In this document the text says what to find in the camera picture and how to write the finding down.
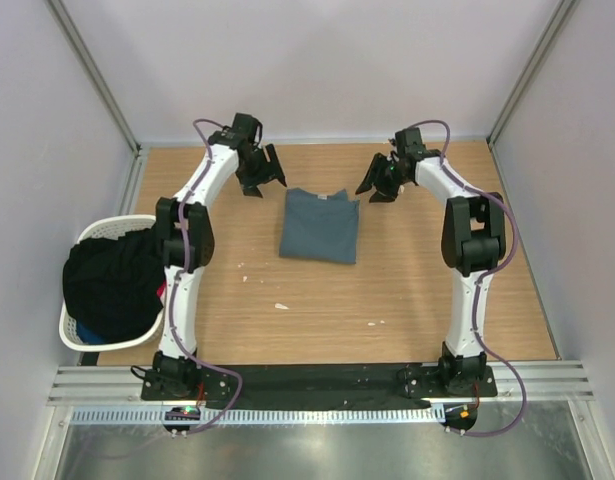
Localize blue garment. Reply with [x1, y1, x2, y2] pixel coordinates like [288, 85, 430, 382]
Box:
[76, 323, 107, 345]

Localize corner aluminium post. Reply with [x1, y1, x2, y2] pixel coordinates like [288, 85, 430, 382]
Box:
[486, 0, 579, 150]
[45, 0, 140, 156]

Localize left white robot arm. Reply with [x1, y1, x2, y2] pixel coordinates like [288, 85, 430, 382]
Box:
[141, 113, 287, 400]

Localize left corner aluminium post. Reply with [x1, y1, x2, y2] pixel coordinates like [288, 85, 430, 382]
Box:
[45, 0, 140, 156]

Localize aluminium rail frame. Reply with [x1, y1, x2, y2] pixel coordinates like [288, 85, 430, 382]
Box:
[48, 360, 594, 405]

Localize white laundry basket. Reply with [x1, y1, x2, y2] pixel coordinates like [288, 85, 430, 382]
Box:
[59, 214, 166, 352]

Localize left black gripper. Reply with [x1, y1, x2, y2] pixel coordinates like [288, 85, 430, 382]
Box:
[237, 144, 285, 198]

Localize black t shirt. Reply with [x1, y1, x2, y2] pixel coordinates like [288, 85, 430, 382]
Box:
[62, 228, 165, 344]

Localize grey-blue t shirt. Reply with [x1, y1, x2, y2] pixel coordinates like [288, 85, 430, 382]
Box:
[279, 188, 360, 265]

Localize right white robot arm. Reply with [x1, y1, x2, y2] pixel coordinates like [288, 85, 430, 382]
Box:
[356, 124, 507, 396]

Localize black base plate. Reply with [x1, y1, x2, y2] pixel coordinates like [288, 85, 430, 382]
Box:
[131, 363, 498, 411]

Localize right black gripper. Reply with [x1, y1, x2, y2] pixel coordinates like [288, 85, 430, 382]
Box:
[355, 152, 409, 203]

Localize white slotted cable duct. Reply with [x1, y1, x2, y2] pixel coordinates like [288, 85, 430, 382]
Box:
[71, 404, 445, 427]

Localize right corner aluminium post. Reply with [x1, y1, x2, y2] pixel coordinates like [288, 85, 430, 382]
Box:
[486, 0, 579, 150]

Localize red garment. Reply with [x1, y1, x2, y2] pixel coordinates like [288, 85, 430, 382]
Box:
[156, 283, 167, 304]

